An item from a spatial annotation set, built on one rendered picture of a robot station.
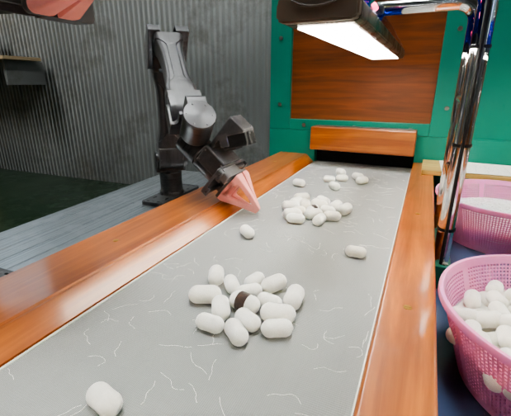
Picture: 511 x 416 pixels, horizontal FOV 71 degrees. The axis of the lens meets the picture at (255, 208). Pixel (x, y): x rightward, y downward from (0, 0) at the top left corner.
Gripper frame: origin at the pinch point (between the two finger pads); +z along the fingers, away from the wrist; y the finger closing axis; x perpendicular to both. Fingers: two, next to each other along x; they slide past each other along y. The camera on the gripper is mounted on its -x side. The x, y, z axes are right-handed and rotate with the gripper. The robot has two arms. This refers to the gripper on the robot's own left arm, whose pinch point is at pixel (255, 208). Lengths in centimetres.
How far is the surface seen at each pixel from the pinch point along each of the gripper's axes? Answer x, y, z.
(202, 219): 4.0, -9.1, -4.5
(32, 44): 175, 210, -300
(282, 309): -10.7, -29.1, 12.4
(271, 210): 0.4, 4.9, 2.2
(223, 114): 85, 220, -98
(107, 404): -5.2, -45.4, 6.7
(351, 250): -12.7, -10.3, 15.7
